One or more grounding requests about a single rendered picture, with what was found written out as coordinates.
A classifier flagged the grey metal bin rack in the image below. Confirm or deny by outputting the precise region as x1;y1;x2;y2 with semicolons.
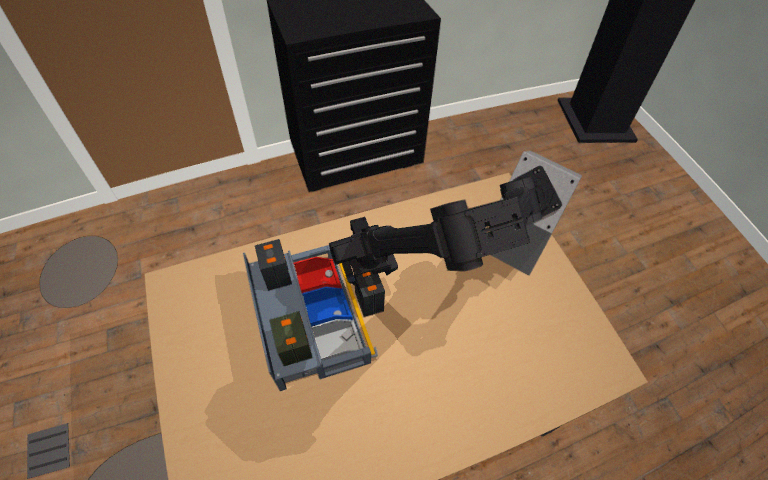
243;245;378;391

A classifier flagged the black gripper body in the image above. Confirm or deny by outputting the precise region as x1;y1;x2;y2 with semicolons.
342;254;398;277

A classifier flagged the olive green case with orange latches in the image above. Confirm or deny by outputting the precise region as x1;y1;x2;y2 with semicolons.
270;311;312;366

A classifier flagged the blue open bin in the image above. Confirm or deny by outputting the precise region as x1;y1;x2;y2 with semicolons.
302;287;352;327

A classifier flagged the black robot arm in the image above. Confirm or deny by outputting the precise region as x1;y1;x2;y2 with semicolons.
329;166;562;271

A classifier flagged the yellow bar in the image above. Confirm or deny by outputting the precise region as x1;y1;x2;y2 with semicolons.
340;263;375;355

